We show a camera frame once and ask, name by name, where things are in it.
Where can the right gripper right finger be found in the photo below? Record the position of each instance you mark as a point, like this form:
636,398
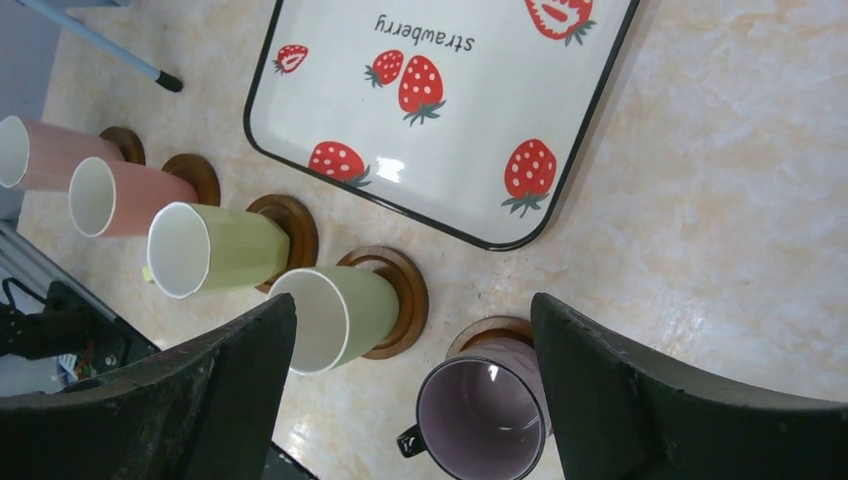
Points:
622,410

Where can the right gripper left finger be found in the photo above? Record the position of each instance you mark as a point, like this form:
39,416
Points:
203,409

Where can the purple mug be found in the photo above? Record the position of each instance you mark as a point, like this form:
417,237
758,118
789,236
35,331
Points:
483,413

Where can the brown wooden coaster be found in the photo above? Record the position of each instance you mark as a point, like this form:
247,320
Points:
127,142
296,221
489,328
410,286
199,173

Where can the yellow green mug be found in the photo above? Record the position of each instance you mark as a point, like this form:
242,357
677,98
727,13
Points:
198,249

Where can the light green mug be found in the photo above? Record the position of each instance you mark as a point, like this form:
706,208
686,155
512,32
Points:
342,313

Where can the salmon pink mug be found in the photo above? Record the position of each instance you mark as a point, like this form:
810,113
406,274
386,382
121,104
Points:
120,199

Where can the pale pink mug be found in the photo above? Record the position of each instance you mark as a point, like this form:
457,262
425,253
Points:
43,157

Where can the strawberry enamel tray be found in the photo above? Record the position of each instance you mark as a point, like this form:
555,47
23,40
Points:
463,115

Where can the light blue tripod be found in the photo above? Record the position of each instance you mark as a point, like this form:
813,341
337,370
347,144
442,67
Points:
56,11

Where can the aluminium frame rail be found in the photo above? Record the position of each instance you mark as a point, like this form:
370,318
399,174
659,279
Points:
27,263

